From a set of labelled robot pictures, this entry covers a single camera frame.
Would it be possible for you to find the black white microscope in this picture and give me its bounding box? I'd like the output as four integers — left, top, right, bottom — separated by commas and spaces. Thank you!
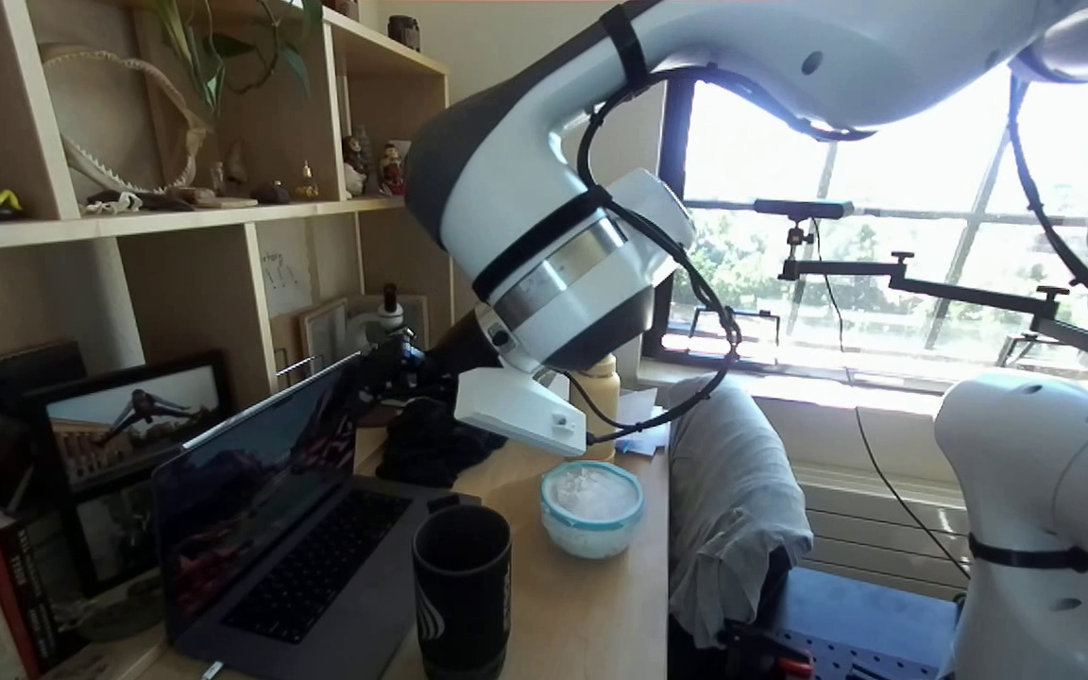
359, 280, 430, 383

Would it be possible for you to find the wide multi-pane window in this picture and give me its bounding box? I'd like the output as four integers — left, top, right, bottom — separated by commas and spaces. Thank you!
655, 60, 1088, 396

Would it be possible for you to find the black cloth bag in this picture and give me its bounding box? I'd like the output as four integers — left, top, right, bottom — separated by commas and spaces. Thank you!
376, 393, 512, 490

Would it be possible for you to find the light wooden picture frame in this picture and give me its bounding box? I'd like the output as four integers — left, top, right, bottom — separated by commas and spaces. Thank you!
295, 294, 357, 378

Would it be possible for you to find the black mug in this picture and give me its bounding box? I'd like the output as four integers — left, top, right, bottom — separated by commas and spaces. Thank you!
413, 502, 519, 680

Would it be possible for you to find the small dark jar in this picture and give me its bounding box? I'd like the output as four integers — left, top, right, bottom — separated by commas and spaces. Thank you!
386, 12, 427, 58

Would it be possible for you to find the dark small figurine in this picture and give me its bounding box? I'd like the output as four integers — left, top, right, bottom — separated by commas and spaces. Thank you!
376, 136, 417, 199

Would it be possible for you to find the grey laptop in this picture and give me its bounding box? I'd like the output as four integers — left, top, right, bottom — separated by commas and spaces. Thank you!
148, 351, 481, 680

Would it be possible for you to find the red black book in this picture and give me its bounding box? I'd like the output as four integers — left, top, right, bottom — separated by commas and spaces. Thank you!
0, 489, 50, 680

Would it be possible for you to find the green trailing potted plant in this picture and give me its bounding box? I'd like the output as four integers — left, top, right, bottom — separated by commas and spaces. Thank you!
140, 0, 327, 120

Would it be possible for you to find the cream water bottle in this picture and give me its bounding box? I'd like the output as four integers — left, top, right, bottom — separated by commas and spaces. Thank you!
576, 351, 629, 465

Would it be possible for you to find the white radiator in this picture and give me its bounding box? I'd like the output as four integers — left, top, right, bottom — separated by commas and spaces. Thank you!
789, 465, 970, 596

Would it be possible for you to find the grey draped cloth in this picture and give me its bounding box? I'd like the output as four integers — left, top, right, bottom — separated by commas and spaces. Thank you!
664, 378, 820, 653

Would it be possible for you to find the blue perforated panel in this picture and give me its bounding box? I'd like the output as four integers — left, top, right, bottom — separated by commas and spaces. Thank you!
774, 565, 970, 680

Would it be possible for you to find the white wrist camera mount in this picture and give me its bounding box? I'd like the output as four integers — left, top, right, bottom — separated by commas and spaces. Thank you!
451, 363, 590, 461

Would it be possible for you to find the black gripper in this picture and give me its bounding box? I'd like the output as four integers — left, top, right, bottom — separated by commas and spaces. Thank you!
407, 312, 512, 407

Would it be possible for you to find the black photo frame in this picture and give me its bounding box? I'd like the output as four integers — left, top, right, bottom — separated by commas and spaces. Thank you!
65, 473, 188, 596
23, 351, 243, 502

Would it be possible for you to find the black camera stand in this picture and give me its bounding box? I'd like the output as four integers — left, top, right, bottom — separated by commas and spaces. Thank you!
747, 194, 1088, 372

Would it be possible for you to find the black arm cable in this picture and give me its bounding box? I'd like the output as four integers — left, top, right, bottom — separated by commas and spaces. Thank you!
576, 48, 1088, 446

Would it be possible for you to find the wooden shelving unit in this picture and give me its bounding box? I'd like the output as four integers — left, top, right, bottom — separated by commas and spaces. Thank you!
0, 0, 456, 636

